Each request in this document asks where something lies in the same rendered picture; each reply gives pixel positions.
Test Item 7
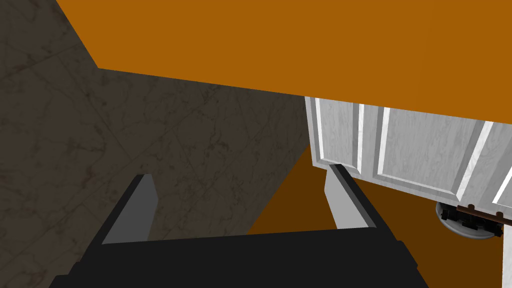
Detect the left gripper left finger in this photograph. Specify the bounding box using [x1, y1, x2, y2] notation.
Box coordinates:
[89, 173, 159, 247]

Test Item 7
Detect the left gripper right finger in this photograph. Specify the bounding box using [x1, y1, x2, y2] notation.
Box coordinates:
[323, 163, 391, 231]

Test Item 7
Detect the white panelled door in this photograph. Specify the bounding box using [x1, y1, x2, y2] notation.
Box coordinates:
[304, 96, 512, 225]

